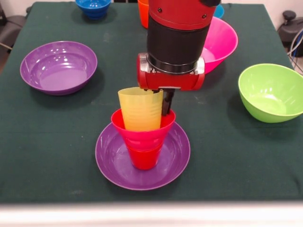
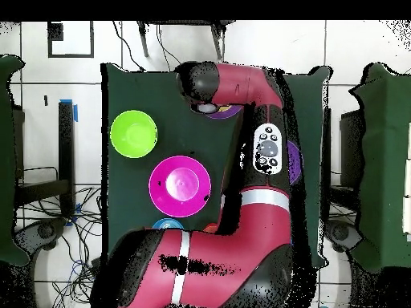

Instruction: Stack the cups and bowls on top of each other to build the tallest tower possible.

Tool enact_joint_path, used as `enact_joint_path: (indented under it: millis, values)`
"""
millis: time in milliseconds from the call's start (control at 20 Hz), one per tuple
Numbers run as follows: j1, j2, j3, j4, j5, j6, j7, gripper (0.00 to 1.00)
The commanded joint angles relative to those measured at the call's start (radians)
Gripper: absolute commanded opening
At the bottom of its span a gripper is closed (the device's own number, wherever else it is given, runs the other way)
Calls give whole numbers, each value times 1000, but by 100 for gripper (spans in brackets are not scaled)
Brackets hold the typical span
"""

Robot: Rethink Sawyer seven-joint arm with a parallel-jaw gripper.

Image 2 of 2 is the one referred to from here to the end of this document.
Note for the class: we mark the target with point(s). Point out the purple plastic bowl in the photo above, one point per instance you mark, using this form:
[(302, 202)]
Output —
[(229, 114), (294, 160)]

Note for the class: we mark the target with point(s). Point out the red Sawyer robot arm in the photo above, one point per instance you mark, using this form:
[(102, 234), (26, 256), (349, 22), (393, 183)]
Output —
[(224, 250)]

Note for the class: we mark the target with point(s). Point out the large pink plastic bowl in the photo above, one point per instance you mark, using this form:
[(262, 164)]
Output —
[(160, 199)]

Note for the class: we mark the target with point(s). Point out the orange plastic cup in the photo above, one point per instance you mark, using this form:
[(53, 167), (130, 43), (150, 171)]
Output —
[(210, 227)]

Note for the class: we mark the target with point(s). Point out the light blue plastic bowl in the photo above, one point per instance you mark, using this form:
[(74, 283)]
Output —
[(167, 223)]

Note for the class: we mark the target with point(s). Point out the green plastic bowl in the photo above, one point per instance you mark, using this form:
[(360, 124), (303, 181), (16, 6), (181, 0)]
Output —
[(133, 134)]

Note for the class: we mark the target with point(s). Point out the dark green tablecloth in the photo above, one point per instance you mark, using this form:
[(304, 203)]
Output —
[(160, 96)]

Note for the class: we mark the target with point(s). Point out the blue tape strip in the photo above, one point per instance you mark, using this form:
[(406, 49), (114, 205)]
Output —
[(75, 114)]

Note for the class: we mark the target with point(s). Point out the stand with metal legs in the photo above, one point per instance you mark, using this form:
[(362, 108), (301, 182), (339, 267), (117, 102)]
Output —
[(143, 40)]

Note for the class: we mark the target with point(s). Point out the black power brick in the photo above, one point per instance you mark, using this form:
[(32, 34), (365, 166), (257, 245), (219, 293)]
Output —
[(95, 263)]

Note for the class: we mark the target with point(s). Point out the green cloth covered side table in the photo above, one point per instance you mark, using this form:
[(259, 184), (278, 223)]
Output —
[(8, 160), (385, 160)]

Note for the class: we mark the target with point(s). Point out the black metal post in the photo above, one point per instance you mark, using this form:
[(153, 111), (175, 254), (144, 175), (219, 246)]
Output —
[(327, 160)]

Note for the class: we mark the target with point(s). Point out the black metal frame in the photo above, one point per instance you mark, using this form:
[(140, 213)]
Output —
[(65, 144)]

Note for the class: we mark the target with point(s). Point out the grey pedestal foot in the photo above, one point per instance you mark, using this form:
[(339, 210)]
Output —
[(45, 231), (340, 232)]

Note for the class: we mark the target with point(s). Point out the black square floor frame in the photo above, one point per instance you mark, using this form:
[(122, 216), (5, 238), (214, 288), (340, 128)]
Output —
[(70, 56)]

